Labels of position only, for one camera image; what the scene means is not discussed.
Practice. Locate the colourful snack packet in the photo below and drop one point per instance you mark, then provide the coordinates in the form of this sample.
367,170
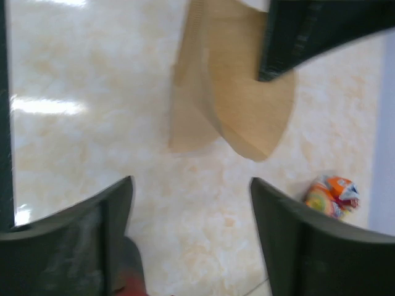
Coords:
332,195

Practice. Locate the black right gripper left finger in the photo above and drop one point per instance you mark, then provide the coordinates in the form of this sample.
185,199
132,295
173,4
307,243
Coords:
75,251

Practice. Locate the brown paper coffee filter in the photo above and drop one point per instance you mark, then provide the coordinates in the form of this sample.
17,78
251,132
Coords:
215,88

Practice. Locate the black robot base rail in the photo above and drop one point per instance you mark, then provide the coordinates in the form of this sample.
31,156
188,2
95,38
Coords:
7,194

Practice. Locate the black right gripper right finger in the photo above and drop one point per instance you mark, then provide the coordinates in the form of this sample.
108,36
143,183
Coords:
309,253

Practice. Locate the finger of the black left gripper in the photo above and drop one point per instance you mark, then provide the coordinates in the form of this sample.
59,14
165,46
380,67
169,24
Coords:
297,31

